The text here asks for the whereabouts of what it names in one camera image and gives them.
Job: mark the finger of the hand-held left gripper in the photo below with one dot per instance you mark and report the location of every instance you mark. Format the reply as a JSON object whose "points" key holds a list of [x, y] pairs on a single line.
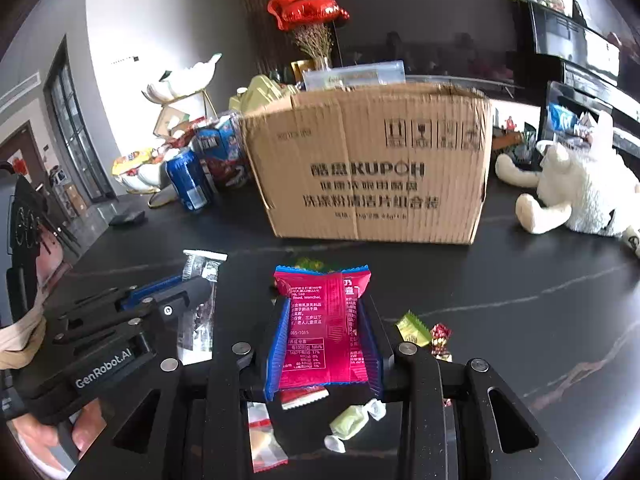
{"points": [[150, 288], [192, 291]]}

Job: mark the blue snack carton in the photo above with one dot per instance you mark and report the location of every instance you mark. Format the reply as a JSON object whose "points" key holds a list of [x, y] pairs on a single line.
{"points": [[220, 145]]}

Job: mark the clear packet with red print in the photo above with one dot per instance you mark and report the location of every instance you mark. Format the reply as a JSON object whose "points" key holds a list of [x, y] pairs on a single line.
{"points": [[262, 440]]}

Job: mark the red heart balloon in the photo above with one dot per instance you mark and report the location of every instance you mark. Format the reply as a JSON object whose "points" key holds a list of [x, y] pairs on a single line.
{"points": [[300, 10]]}

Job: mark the red and white small packet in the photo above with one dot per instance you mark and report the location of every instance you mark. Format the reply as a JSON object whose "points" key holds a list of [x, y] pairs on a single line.
{"points": [[300, 399]]}

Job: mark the white plush toy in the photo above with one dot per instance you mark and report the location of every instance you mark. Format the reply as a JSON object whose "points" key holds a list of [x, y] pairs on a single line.
{"points": [[585, 185]]}

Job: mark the yellow-green mountain-shaped holder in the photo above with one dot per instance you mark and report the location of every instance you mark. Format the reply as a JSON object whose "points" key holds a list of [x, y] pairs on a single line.
{"points": [[265, 92]]}

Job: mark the yellow-green candy packet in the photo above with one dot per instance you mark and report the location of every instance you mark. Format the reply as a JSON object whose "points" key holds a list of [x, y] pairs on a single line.
{"points": [[414, 330]]}

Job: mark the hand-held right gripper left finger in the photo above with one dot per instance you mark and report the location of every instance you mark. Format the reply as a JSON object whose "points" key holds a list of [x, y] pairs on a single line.
{"points": [[275, 355]]}

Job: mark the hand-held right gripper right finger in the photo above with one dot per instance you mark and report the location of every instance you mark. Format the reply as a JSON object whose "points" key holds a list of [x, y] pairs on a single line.
{"points": [[372, 357]]}

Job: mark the dark green cracker packet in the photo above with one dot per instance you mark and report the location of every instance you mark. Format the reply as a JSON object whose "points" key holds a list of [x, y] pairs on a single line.
{"points": [[310, 263]]}

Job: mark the clear plastic container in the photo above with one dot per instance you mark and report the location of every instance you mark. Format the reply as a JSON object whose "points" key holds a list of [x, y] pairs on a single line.
{"points": [[350, 77]]}

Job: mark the blue soda can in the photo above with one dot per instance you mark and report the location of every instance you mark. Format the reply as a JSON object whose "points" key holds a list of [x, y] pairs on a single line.
{"points": [[187, 180]]}

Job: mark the blue snack bag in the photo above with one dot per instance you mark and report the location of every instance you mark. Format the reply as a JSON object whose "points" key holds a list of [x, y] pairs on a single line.
{"points": [[562, 117]]}

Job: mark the magenta snack packet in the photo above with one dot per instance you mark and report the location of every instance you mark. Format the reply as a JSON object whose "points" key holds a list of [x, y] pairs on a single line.
{"points": [[320, 330]]}

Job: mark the person's left hand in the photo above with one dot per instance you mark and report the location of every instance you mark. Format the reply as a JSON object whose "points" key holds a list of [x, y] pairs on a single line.
{"points": [[90, 427]]}

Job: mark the dried flower bunch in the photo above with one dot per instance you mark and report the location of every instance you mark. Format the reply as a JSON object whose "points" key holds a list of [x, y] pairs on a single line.
{"points": [[315, 42]]}

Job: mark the black cabinet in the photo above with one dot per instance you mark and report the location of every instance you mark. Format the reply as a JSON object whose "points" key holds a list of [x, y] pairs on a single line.
{"points": [[575, 45]]}

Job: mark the yellow snack packet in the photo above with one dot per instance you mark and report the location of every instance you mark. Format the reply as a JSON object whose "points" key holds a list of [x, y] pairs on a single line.
{"points": [[132, 160]]}

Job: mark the black framed glass door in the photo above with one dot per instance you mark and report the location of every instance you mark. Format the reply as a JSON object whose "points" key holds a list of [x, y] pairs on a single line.
{"points": [[75, 125]]}

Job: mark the cardboard box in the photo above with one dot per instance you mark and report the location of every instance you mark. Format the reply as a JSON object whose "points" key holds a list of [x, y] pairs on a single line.
{"points": [[360, 185]]}

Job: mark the orange packet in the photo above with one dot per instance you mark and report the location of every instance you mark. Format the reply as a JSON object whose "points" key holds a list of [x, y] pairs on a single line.
{"points": [[301, 70]]}

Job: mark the pale green wrapped candy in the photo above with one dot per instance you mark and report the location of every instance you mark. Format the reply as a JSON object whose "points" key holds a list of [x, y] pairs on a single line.
{"points": [[352, 420]]}

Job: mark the clear snack packet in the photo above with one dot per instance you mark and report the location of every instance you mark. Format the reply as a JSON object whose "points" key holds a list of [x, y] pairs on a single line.
{"points": [[197, 332]]}

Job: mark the black television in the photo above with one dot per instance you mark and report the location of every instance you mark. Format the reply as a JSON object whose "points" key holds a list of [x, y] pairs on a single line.
{"points": [[425, 35]]}

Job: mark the red wrapped candy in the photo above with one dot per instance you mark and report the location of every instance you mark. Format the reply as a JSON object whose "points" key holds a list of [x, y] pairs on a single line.
{"points": [[440, 335]]}

